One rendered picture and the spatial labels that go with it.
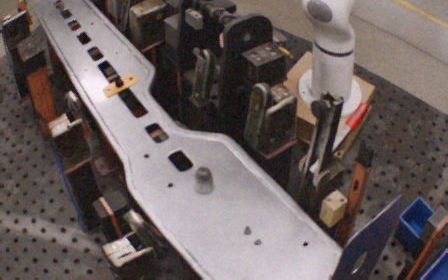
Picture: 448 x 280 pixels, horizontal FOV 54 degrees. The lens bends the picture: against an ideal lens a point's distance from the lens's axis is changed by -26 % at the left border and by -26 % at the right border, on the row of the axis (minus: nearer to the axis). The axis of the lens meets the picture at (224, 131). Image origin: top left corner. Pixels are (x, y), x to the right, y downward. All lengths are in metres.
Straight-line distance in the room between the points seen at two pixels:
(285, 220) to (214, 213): 0.12
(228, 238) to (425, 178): 0.73
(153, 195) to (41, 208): 0.53
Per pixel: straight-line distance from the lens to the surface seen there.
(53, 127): 1.12
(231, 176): 1.02
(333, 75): 1.39
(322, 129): 0.90
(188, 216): 0.97
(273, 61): 1.07
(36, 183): 1.51
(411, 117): 1.64
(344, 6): 1.20
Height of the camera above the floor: 1.78
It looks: 45 degrees down
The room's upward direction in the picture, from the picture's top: 3 degrees counter-clockwise
